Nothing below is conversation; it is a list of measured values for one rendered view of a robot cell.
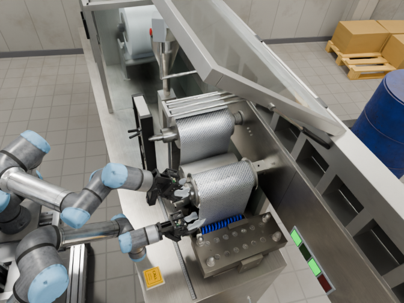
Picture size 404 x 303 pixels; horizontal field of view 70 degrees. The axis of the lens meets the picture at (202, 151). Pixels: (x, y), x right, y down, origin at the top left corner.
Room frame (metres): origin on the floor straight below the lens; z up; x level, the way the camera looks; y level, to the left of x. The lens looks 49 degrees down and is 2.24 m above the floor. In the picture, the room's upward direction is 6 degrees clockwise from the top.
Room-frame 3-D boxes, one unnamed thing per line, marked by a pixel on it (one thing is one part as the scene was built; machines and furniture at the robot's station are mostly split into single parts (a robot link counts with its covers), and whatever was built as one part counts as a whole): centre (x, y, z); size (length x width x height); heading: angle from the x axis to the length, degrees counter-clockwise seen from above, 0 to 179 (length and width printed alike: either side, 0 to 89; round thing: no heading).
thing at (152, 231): (0.51, 0.17, 1.11); 0.08 x 0.05 x 0.08; 26
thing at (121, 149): (1.51, 0.39, 0.88); 2.52 x 0.66 x 0.04; 26
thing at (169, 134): (0.86, 0.15, 1.34); 0.06 x 0.06 x 0.06; 26
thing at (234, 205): (0.64, -0.12, 1.12); 0.23 x 0.01 x 0.18; 116
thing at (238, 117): (1.00, -0.14, 1.34); 0.07 x 0.07 x 0.07; 26
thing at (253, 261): (0.48, -0.26, 0.97); 0.10 x 0.03 x 0.11; 116
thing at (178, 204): (0.66, 0.07, 1.05); 0.06 x 0.05 x 0.31; 116
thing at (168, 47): (1.34, 0.24, 1.50); 0.14 x 0.14 x 0.06
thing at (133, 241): (0.47, 0.24, 1.11); 0.11 x 0.08 x 0.09; 116
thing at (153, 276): (0.40, 0.16, 0.91); 0.07 x 0.07 x 0.02; 26
